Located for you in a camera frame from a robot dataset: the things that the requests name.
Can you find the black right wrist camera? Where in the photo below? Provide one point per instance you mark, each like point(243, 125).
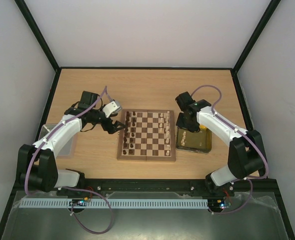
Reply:
point(183, 100)

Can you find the clear plastic container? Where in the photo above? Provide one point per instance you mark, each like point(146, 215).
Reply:
point(68, 150)

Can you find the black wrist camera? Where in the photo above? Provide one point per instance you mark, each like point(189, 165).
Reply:
point(183, 100)
point(87, 99)

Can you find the grey slotted cable duct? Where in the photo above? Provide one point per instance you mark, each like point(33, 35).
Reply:
point(61, 203)

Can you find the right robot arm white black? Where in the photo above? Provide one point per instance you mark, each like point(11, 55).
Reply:
point(246, 153)

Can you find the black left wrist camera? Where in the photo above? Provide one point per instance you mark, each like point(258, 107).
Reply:
point(87, 99)

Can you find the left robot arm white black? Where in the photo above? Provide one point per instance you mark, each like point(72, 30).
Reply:
point(36, 164)

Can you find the gold metal tray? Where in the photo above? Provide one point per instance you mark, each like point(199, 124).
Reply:
point(197, 142)

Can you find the wooden folding chess board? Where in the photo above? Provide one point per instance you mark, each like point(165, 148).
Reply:
point(150, 138)

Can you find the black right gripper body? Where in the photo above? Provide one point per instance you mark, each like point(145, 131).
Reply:
point(187, 122)

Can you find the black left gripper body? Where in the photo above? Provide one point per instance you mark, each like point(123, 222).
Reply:
point(105, 126)

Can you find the black frame rail front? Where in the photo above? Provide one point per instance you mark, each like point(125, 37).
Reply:
point(191, 187)

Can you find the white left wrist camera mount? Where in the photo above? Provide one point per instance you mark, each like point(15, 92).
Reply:
point(112, 108)

